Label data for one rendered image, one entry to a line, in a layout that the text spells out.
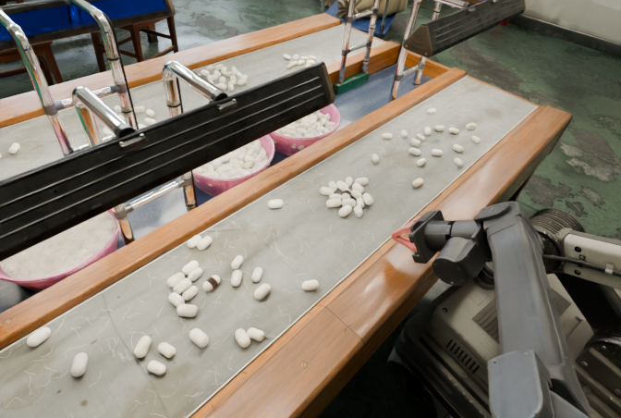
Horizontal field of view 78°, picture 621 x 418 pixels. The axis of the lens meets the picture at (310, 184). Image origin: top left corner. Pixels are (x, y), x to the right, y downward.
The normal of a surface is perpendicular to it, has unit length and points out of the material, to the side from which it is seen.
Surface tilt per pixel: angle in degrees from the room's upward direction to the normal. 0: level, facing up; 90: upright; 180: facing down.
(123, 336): 0
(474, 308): 0
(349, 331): 0
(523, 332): 50
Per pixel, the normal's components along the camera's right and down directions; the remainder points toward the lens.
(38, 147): 0.09, -0.74
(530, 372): -0.59, -0.80
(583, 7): -0.67, 0.44
